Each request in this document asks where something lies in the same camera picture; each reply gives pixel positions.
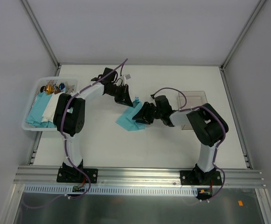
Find blue paper napkin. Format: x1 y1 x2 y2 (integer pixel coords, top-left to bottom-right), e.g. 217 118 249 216
116 101 146 131

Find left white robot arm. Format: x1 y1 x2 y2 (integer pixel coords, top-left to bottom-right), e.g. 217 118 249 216
53 83 133 182

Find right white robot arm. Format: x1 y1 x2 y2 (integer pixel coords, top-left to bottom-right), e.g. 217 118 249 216
132 102 228 185

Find white napkin in basket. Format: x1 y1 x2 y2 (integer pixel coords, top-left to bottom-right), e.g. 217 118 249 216
42 92 62 122

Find clear plastic container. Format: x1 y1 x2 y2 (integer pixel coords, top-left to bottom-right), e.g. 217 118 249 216
176 90 207 131

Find gold utensil in basket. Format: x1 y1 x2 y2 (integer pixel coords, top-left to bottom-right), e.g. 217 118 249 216
40 80 56 95

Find stacked blue napkins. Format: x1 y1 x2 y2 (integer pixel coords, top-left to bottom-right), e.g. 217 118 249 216
25 92 55 128

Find white plastic basket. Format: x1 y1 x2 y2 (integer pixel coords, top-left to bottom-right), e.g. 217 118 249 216
21 77 78 132

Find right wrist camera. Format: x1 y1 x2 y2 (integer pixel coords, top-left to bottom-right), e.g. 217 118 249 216
154 95 171 110

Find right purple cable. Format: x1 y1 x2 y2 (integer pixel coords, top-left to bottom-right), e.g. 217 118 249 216
150 87 227 203

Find purple cable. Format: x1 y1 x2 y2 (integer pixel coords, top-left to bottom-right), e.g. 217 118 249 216
62 58 128 199
150 87 227 203

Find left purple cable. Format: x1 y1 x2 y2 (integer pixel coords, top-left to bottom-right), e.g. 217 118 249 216
62 58 128 199

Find right black mount plate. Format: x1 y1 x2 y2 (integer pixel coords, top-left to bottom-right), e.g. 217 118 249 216
180 170 222 186

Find black mount plate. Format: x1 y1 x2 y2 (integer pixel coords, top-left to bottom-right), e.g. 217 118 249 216
180 170 222 186
56 166 98 184

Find left black mount plate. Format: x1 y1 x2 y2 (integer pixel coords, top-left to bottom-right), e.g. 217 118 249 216
56 166 98 184

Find aluminium rail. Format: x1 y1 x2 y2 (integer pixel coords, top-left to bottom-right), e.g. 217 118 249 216
13 166 267 189

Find white cable duct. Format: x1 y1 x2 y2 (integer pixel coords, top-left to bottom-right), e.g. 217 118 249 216
23 184 198 197

